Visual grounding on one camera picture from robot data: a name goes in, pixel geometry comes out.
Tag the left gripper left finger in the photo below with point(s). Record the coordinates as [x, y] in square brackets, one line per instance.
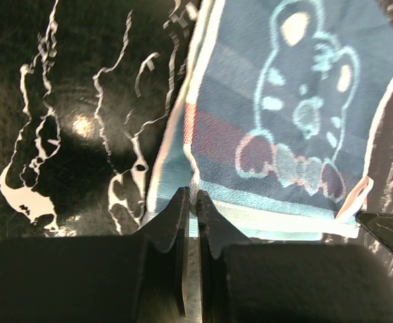
[134, 278]

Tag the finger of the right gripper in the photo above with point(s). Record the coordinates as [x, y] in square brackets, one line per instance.
[379, 226]

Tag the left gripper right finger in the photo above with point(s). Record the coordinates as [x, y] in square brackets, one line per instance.
[244, 281]

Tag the blue beige patterned towel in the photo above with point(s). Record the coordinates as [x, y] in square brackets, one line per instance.
[277, 114]

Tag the white barcode care label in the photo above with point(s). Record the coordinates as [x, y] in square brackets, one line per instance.
[355, 199]

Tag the black marble pattern mat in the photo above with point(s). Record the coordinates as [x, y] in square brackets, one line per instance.
[86, 92]

